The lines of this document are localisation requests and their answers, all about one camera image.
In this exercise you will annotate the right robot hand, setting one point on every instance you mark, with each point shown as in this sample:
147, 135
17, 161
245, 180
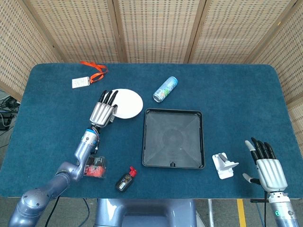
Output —
268, 166

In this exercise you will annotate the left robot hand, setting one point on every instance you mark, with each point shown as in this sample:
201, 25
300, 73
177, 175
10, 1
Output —
102, 111

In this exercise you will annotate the white round plate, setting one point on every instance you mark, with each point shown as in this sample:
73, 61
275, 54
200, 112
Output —
129, 104

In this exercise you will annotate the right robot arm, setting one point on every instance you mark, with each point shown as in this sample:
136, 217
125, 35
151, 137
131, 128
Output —
281, 209

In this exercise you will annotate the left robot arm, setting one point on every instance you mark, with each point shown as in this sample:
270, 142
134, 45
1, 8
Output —
61, 172

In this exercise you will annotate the black square plastic tray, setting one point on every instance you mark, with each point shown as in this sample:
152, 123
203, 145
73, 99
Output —
172, 138

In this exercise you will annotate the white badge card holder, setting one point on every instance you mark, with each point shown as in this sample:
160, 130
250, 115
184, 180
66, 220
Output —
80, 82

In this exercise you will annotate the white phone stand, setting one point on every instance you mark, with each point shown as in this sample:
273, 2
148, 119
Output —
223, 165

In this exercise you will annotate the red snack packet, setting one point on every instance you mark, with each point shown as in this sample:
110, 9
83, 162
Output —
97, 166

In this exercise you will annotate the blue tablecloth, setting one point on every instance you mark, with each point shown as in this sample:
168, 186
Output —
151, 142

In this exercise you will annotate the printed drink can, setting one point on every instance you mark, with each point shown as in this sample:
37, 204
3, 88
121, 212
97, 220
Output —
165, 89

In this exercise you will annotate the black ink bottle red cap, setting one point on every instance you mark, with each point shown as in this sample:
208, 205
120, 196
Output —
125, 180

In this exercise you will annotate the woven folding screen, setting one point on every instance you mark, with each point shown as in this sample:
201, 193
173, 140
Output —
151, 30

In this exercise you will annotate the robot torso base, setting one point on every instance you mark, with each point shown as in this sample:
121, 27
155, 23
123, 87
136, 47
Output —
145, 212

